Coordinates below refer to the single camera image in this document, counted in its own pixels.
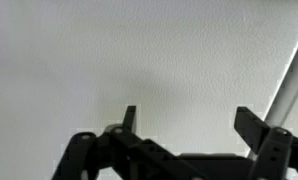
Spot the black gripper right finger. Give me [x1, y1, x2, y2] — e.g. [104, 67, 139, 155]
[234, 106, 298, 180]

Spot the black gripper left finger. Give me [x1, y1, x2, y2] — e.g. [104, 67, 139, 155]
[51, 106, 203, 180]

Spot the white bottom fridge door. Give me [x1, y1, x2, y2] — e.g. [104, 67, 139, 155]
[0, 0, 298, 180]

